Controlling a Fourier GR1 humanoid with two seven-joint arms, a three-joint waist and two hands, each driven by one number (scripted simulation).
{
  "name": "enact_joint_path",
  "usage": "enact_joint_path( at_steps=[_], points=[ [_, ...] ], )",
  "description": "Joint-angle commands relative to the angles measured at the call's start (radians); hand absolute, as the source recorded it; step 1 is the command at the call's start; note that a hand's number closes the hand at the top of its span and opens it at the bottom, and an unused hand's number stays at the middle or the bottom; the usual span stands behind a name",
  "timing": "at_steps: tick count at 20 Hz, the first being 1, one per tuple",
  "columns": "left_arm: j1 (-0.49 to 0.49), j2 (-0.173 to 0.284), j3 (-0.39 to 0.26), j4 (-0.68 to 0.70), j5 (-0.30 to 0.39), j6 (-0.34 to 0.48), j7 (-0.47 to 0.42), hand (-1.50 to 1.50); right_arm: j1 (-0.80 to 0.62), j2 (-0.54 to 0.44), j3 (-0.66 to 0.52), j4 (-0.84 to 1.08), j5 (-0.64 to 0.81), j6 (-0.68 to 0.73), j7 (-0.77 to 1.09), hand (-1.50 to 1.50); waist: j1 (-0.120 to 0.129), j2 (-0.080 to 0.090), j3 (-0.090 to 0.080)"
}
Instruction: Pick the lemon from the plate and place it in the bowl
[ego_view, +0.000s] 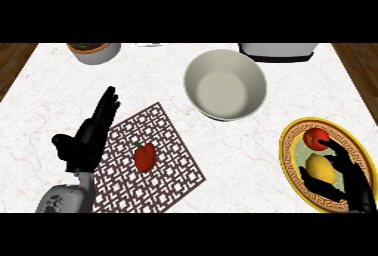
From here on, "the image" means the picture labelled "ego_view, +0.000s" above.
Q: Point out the yellow patterned plate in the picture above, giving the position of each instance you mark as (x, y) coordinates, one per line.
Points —
(295, 153)

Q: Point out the white appliance with black band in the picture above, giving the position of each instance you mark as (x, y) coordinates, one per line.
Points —
(277, 51)

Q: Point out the red tomato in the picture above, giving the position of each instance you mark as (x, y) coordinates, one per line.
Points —
(314, 138)

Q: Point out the white bowl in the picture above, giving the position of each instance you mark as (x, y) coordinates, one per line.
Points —
(224, 85)

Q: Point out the white plant pot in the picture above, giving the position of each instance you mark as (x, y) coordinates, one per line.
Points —
(94, 52)

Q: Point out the brown lattice placemat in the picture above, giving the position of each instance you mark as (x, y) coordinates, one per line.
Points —
(147, 186)

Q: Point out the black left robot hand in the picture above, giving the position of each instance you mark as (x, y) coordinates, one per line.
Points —
(87, 140)

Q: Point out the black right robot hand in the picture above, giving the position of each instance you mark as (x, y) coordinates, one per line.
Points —
(354, 180)

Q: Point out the red bell pepper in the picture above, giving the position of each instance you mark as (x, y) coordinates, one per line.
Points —
(144, 157)

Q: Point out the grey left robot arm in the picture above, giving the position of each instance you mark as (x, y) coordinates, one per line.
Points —
(66, 198)

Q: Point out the yellow lemon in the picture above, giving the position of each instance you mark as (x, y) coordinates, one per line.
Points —
(320, 169)

